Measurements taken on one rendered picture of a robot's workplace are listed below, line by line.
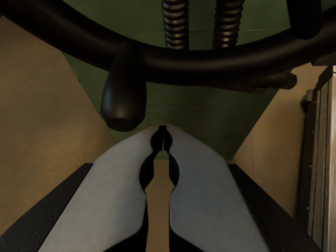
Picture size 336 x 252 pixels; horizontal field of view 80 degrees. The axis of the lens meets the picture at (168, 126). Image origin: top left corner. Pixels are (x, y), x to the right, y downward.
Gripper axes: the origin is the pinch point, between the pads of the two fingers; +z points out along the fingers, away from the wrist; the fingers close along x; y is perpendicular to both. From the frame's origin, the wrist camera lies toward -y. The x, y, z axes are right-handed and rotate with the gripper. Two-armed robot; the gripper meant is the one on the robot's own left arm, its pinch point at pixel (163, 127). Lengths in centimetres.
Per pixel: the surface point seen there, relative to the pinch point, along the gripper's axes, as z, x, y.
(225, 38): 10.8, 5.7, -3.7
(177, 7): 9.3, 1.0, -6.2
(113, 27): 25.2, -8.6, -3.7
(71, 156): 57, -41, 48
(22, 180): 49, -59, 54
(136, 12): 24.0, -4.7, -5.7
